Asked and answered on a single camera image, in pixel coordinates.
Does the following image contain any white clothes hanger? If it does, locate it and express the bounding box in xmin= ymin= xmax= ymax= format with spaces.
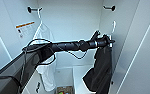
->
xmin=35 ymin=8 xmax=47 ymax=33
xmin=110 ymin=19 xmax=118 ymax=36

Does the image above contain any black garment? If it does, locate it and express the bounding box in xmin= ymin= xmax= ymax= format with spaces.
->
xmin=82 ymin=44 xmax=114 ymax=94

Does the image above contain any white wardrobe carcass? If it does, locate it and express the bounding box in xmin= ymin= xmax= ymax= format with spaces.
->
xmin=0 ymin=0 xmax=125 ymax=94

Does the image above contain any white inner drawer unit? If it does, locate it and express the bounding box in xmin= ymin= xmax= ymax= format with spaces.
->
xmin=71 ymin=64 xmax=99 ymax=94

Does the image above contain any white hanging shirt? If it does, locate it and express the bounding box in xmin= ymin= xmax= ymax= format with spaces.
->
xmin=31 ymin=22 xmax=58 ymax=93

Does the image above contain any orange and white warning sticker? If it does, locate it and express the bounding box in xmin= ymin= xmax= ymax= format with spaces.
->
xmin=15 ymin=21 xmax=36 ymax=39

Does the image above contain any dark clothes rail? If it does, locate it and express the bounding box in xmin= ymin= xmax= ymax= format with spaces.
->
xmin=102 ymin=5 xmax=117 ymax=12
xmin=26 ymin=6 xmax=41 ymax=14

